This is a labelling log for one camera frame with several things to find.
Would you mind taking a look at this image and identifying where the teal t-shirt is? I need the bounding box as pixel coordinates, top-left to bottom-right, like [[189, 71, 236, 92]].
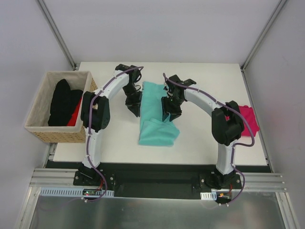
[[138, 82, 180, 146]]

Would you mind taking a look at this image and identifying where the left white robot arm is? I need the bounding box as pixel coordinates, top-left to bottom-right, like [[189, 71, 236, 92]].
[[79, 64, 143, 186]]

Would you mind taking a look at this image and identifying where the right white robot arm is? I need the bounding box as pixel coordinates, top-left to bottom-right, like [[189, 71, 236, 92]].
[[161, 75, 244, 189]]

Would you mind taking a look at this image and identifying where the red garment in basket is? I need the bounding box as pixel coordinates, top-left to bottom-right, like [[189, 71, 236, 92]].
[[67, 97, 82, 126]]

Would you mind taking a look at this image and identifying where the black garment in basket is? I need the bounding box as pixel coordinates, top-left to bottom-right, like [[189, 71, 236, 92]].
[[48, 79, 83, 126]]

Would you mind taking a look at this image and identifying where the pink folded t-shirt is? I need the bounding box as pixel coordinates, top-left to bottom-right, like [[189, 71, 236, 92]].
[[226, 105, 260, 137]]

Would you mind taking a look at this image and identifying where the wicker laundry basket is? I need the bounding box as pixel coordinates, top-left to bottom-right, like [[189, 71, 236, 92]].
[[24, 71, 97, 143]]

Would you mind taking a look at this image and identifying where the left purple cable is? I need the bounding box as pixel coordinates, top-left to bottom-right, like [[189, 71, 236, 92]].
[[85, 65, 144, 203]]

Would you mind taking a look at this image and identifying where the purple cable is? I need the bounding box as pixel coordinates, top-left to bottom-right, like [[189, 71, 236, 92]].
[[85, 65, 144, 203], [163, 73, 255, 207]]

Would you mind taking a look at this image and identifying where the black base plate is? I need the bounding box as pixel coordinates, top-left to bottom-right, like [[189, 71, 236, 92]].
[[73, 163, 242, 199]]

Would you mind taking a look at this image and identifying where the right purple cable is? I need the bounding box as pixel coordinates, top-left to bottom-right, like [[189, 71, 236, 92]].
[[163, 73, 255, 207]]

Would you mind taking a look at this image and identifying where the right white cable duct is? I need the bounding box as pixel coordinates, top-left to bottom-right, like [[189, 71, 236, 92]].
[[200, 191, 217, 201]]

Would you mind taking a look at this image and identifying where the white cable duct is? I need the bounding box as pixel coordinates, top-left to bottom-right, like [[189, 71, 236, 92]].
[[200, 191, 217, 201], [40, 187, 114, 198]]

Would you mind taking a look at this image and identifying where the aluminium rail frame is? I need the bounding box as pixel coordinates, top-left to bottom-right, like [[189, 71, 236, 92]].
[[29, 168, 288, 192]]

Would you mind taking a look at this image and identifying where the left white cable duct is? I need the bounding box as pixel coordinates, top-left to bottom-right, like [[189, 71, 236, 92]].
[[40, 187, 114, 198]]

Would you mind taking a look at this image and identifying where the left aluminium corner post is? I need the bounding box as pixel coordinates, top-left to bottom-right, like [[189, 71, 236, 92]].
[[36, 0, 77, 71]]

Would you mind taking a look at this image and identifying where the aluminium corner post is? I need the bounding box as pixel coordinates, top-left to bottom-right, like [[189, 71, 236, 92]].
[[36, 0, 77, 71], [240, 0, 288, 72]]

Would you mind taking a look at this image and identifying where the right aluminium corner post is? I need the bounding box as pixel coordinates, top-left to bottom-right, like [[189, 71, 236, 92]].
[[240, 0, 288, 72]]

